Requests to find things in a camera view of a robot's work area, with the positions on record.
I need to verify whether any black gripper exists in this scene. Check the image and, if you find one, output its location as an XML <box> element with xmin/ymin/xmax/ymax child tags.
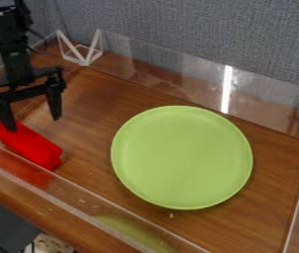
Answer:
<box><xmin>0</xmin><ymin>43</ymin><xmax>66</xmax><ymax>132</ymax></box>

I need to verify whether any red cloth block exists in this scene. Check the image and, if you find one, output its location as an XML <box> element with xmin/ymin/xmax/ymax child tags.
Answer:
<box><xmin>0</xmin><ymin>122</ymin><xmax>63</xmax><ymax>170</ymax></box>

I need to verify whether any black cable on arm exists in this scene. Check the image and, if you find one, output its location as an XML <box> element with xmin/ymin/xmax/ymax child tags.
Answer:
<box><xmin>24</xmin><ymin>28</ymin><xmax>48</xmax><ymax>42</ymax></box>

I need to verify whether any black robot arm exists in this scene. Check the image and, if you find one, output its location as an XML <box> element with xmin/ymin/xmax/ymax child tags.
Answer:
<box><xmin>0</xmin><ymin>0</ymin><xmax>66</xmax><ymax>131</ymax></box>

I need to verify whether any green round plate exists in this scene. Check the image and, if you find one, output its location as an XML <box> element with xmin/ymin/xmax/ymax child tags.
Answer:
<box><xmin>111</xmin><ymin>106</ymin><xmax>253</xmax><ymax>210</ymax></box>

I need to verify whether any clear acrylic corner bracket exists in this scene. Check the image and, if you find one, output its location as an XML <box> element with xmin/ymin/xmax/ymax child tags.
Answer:
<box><xmin>55</xmin><ymin>30</ymin><xmax>103</xmax><ymax>66</ymax></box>

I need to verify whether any clear acrylic enclosure wall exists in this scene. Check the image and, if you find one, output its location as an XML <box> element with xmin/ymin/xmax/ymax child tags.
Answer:
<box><xmin>0</xmin><ymin>32</ymin><xmax>299</xmax><ymax>253</ymax></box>

